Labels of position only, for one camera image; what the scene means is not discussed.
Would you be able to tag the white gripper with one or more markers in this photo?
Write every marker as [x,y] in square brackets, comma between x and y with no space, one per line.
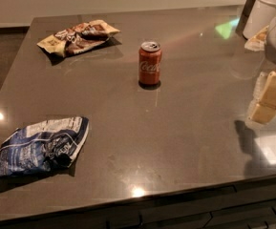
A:
[263,104]

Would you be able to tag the blue chip bag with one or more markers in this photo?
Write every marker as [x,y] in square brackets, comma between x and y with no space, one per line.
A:
[43,147]

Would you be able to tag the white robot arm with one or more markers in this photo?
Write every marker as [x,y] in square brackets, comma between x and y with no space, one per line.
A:
[264,40]

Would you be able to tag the red coke can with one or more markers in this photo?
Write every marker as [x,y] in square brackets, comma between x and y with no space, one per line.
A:
[149,61]

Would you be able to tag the brown chip bag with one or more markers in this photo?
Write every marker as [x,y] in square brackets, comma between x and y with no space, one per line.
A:
[78,39]

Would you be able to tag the white cylindrical canister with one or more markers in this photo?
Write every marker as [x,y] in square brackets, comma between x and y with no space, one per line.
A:
[262,13]

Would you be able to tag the dark box behind canister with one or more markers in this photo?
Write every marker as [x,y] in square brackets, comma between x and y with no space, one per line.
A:
[247,9]

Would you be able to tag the dark drawer cabinet front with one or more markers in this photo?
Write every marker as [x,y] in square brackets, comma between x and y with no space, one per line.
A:
[249,204]

